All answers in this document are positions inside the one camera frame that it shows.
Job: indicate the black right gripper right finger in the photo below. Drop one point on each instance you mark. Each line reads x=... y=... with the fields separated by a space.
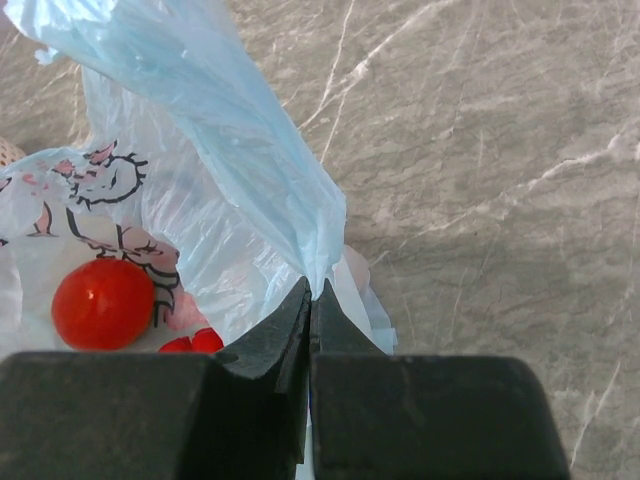
x=379 y=416

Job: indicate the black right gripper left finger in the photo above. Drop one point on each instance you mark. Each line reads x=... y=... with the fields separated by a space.
x=239 y=413

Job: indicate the light blue printed plastic bag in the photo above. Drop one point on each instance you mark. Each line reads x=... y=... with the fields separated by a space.
x=193 y=171

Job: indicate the red tomato fruit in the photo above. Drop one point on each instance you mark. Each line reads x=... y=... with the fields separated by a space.
x=104 y=305

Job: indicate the white plastic fruit basket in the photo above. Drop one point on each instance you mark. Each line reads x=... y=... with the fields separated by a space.
x=9 y=153

